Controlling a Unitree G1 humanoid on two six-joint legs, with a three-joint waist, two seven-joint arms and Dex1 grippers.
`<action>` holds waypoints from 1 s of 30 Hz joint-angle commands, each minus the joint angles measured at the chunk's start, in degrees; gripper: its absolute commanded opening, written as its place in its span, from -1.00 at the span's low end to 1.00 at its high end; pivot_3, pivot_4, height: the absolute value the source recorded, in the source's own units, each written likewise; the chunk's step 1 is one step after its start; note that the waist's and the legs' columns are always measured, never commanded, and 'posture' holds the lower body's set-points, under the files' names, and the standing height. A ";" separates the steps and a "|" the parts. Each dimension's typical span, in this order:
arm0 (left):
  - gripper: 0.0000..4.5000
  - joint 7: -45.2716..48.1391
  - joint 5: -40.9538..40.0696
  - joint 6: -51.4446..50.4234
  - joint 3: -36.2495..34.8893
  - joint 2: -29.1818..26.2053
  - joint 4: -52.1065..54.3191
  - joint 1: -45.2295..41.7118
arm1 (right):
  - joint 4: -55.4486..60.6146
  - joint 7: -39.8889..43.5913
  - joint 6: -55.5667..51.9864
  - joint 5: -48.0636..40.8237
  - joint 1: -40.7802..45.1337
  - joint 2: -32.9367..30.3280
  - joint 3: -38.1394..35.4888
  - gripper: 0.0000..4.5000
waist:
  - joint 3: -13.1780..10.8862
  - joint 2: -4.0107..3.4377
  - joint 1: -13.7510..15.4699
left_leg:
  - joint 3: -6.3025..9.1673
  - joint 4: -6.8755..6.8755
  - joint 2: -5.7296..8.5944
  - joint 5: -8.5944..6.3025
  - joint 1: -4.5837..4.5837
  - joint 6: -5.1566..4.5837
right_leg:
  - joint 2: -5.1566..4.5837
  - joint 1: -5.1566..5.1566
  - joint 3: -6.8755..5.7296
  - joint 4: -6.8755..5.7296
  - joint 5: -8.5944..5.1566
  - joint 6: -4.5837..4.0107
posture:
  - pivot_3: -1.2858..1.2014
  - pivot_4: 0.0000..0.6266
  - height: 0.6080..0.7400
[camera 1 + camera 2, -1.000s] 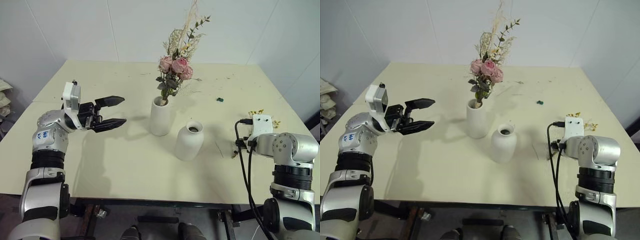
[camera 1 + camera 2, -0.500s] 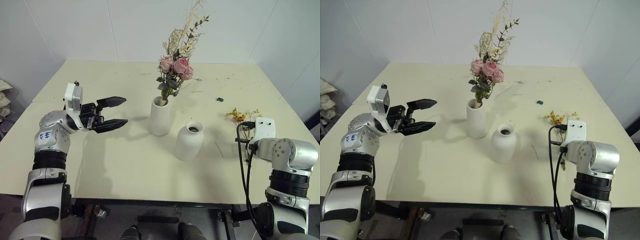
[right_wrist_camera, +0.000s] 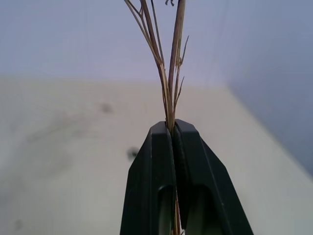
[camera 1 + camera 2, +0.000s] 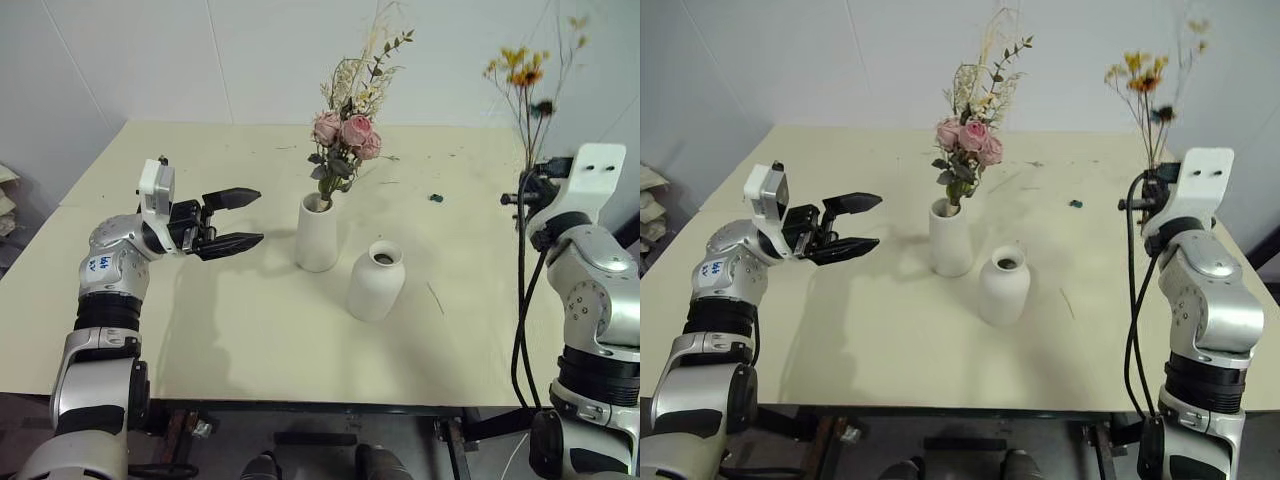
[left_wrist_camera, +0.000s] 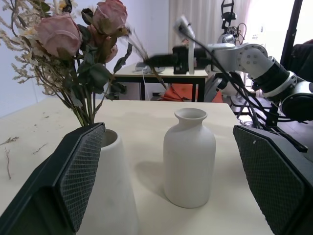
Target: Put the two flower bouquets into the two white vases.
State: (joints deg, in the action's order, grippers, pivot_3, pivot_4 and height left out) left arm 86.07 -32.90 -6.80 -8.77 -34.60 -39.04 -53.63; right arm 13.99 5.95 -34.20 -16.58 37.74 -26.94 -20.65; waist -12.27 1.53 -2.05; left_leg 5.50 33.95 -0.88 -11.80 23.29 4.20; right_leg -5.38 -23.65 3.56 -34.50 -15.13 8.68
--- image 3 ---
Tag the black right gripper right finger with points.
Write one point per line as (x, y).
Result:
(207, 181)

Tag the dried brown flower bouquet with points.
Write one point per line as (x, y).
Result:
(176, 49)

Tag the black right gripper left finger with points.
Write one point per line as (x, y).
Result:
(146, 176)

